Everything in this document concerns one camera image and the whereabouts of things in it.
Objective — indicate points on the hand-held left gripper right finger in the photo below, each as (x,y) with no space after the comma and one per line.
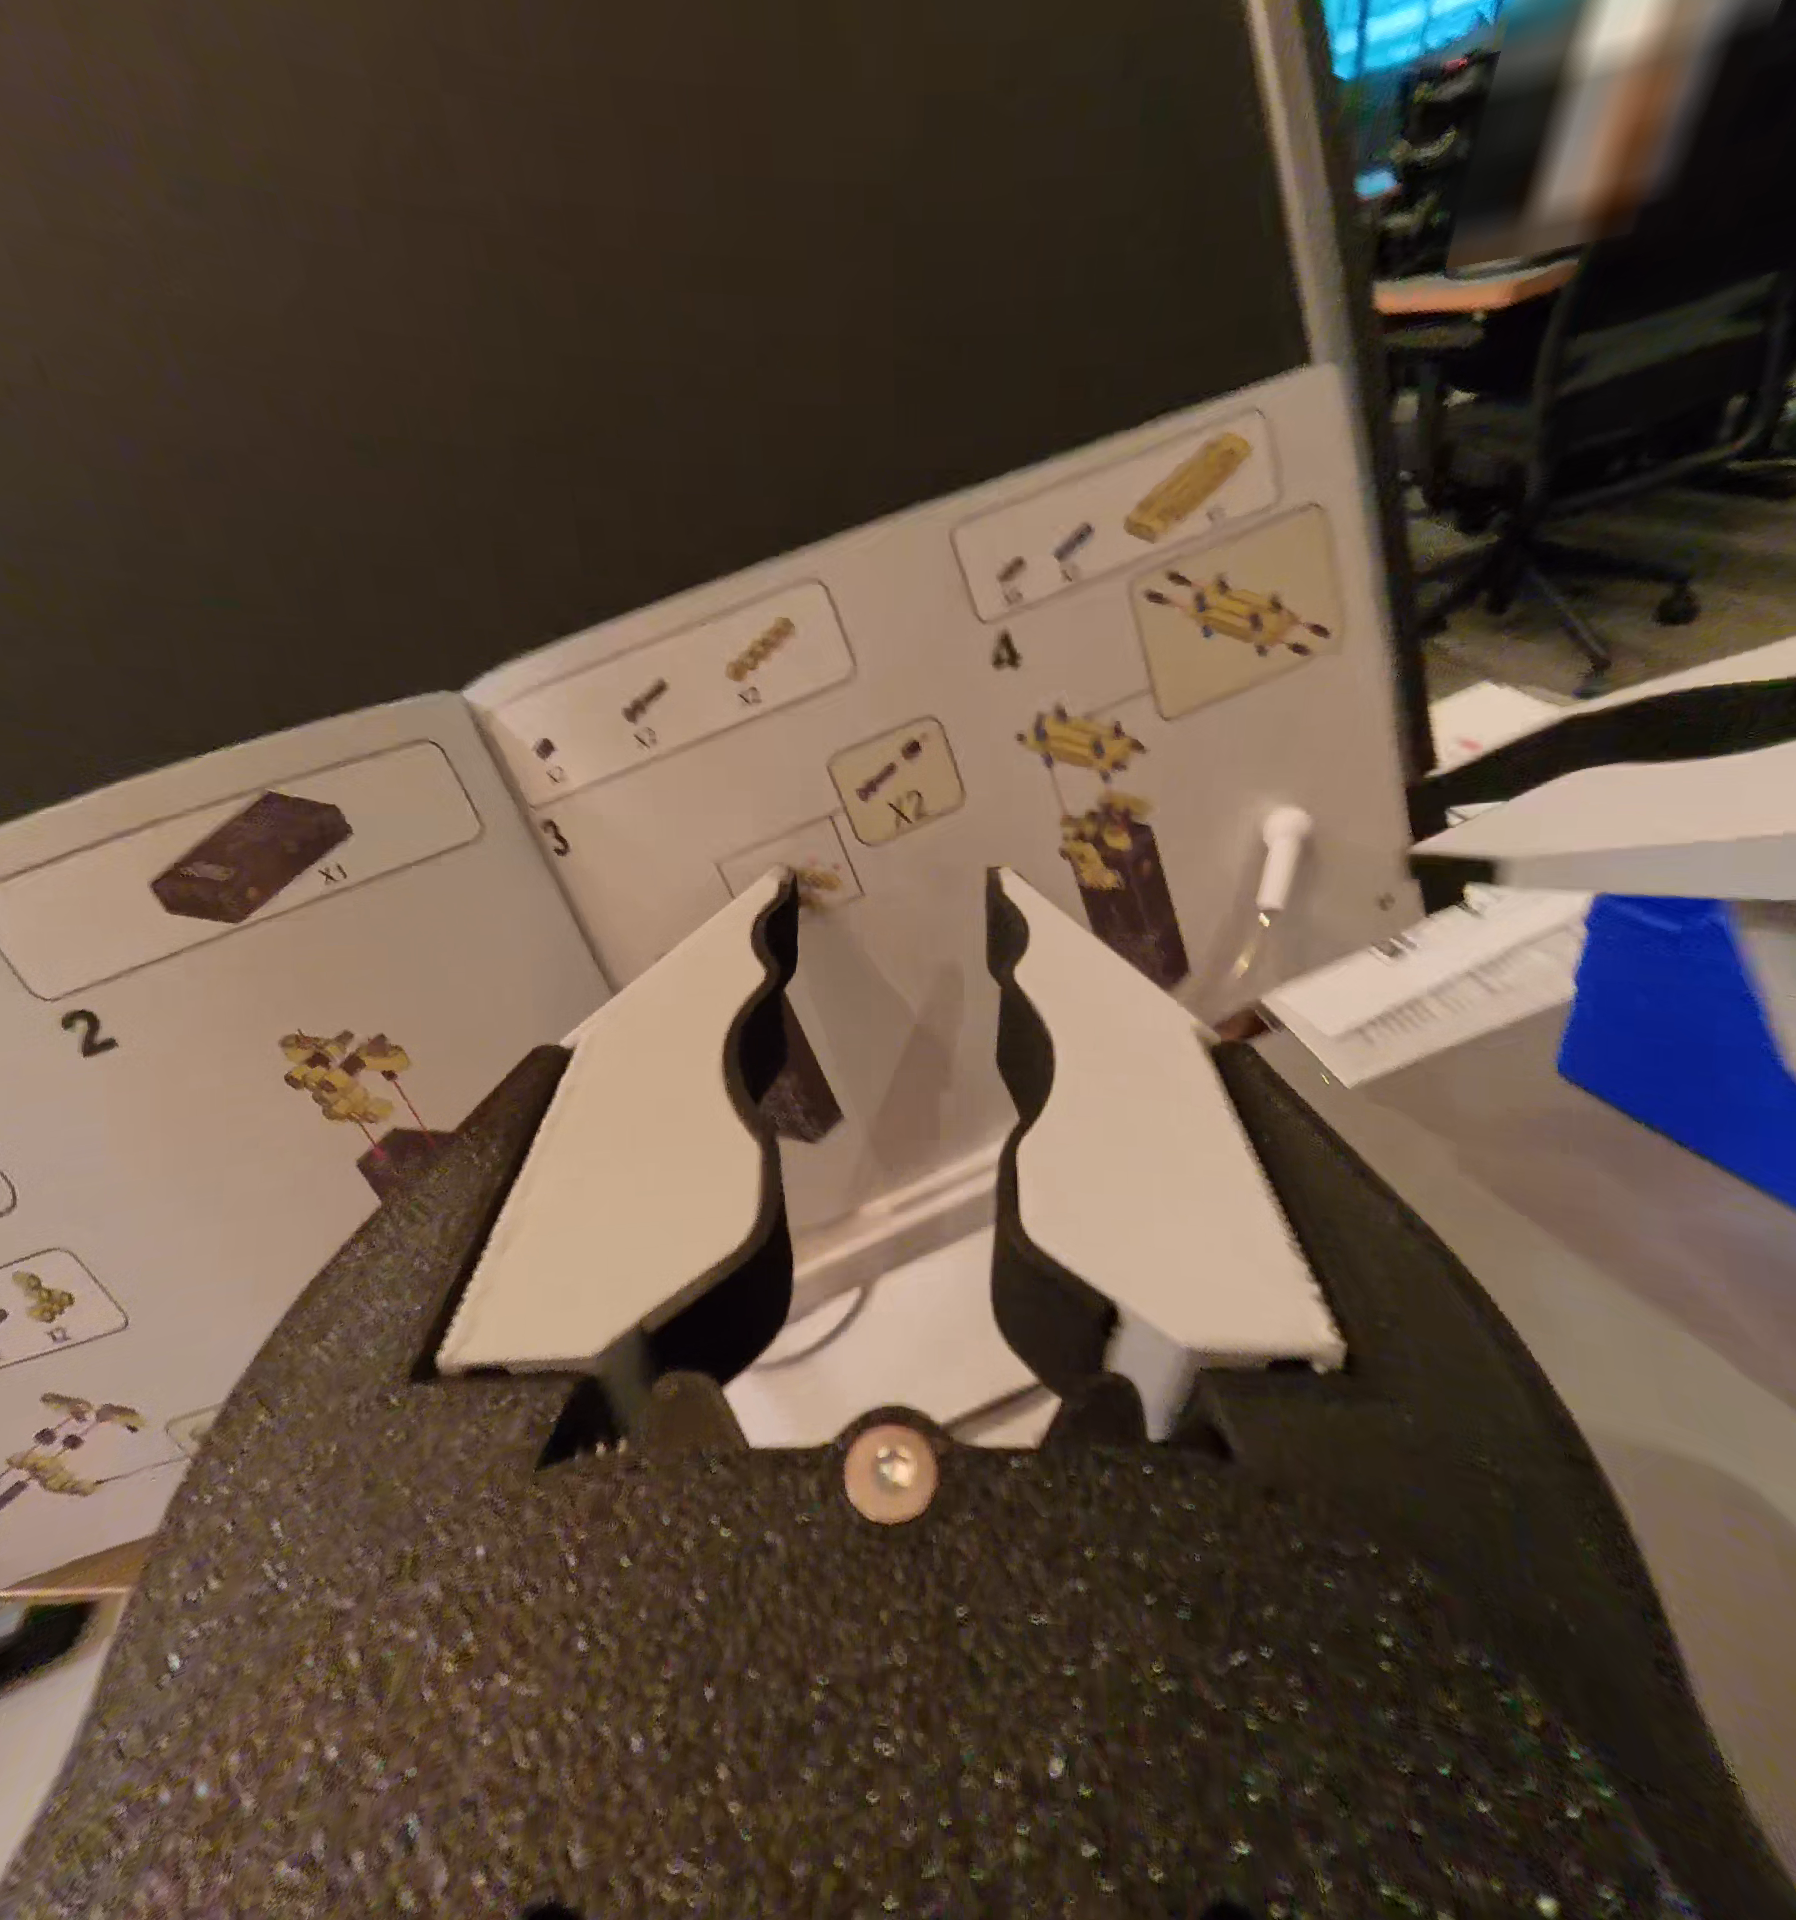
(1153,1171)

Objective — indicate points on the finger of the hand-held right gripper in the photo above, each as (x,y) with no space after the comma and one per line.
(1709,834)
(1739,691)

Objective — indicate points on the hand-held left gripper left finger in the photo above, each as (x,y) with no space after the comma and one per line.
(614,1171)

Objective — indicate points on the white instruction booklet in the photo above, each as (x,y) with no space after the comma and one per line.
(238,929)

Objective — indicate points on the blue plastic bin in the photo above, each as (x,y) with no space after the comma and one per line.
(1664,1050)

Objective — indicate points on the white printed paper sheet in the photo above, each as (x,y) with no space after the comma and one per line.
(1439,975)

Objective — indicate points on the white booklet stand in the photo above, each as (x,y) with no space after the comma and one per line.
(1283,830)

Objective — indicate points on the wooden office desk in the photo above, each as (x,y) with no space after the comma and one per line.
(1468,283)

